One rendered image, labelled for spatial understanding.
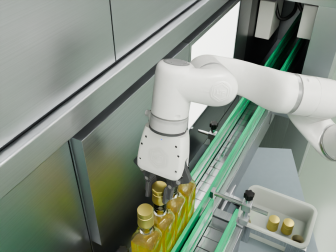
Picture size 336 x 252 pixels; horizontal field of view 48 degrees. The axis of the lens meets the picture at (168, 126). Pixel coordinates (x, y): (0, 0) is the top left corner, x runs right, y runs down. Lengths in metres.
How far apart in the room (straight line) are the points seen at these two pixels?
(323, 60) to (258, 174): 0.57
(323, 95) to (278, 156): 0.80
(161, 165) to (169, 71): 0.20
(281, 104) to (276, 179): 0.74
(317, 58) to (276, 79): 0.96
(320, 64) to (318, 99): 0.94
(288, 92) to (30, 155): 0.48
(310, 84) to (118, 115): 0.40
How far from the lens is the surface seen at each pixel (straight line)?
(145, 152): 0.76
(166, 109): 0.69
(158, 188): 0.81
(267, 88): 0.79
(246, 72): 0.81
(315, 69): 1.75
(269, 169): 1.51
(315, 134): 0.92
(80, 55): 0.71
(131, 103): 0.84
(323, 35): 1.68
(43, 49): 0.63
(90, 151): 0.76
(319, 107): 0.81
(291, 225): 1.27
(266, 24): 1.85
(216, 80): 0.68
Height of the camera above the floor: 1.78
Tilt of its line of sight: 39 degrees down
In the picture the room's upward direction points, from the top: straight up
